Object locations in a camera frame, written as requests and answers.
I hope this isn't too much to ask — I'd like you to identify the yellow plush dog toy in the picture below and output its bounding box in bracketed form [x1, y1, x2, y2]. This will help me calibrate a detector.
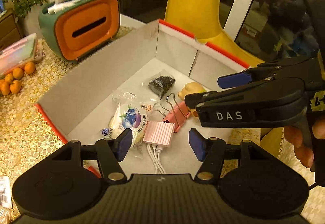
[177, 82, 206, 119]

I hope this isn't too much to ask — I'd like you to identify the white usb cable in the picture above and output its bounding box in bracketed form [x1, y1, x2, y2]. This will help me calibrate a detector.
[146, 143, 167, 175]

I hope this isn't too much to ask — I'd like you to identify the blueberry snack packet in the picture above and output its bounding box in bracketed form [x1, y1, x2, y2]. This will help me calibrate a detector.
[97, 90, 158, 157]

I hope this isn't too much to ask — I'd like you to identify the pink binder clip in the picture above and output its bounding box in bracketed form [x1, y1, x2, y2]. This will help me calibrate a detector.
[155, 92, 191, 133]

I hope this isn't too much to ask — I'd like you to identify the bag of black beads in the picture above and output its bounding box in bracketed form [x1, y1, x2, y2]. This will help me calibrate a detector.
[148, 70, 176, 99]

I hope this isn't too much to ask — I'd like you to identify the right hand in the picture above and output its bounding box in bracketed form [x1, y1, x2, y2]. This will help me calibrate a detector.
[284, 115, 325, 169]

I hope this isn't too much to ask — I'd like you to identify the red cardboard box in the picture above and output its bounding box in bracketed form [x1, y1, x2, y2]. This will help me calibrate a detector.
[34, 18, 251, 179]

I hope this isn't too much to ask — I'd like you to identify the green orange tissue box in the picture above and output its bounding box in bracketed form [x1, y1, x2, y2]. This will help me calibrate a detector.
[38, 0, 120, 62]

